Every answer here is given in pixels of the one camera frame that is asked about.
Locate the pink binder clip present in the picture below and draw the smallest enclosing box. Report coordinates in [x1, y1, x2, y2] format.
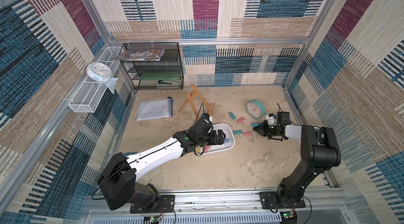
[236, 117, 246, 126]
[243, 131, 254, 143]

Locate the white plastic storage box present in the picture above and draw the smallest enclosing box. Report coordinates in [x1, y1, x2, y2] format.
[202, 124, 236, 156]

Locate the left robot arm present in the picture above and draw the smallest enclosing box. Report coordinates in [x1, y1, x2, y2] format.
[97, 113, 234, 212]

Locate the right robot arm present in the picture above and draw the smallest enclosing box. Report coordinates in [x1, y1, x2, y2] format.
[253, 111, 342, 210]

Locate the green round alarm clock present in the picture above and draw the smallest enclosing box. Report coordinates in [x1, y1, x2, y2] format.
[246, 99, 266, 119]

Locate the wooden easel stand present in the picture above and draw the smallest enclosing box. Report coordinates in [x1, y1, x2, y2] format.
[177, 84, 216, 117]

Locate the black stapler on shelf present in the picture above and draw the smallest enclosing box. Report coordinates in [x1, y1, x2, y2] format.
[158, 80, 179, 86]

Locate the black mesh shelf rack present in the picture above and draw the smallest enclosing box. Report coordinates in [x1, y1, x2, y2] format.
[120, 42, 184, 90]

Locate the blue cloth pad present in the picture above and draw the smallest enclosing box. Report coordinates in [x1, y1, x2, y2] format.
[123, 151, 137, 157]

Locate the magazine on shelf top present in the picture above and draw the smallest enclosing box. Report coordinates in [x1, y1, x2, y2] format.
[114, 49, 165, 61]

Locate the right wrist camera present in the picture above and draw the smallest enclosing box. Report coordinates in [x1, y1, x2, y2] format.
[265, 113, 278, 125]

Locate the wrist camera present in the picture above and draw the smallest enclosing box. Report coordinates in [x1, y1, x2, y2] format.
[265, 113, 278, 125]
[202, 113, 213, 123]

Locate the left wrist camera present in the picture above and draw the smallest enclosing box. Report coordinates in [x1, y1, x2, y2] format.
[202, 113, 213, 123]

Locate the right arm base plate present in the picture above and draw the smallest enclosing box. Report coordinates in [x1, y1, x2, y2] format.
[259, 191, 306, 210]

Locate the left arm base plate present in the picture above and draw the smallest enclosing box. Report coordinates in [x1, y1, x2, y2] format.
[129, 195, 175, 214]

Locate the white round wall clock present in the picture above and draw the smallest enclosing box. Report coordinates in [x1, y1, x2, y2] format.
[86, 62, 113, 83]

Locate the white wire mesh basket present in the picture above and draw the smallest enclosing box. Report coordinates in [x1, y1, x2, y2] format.
[68, 46, 130, 113]

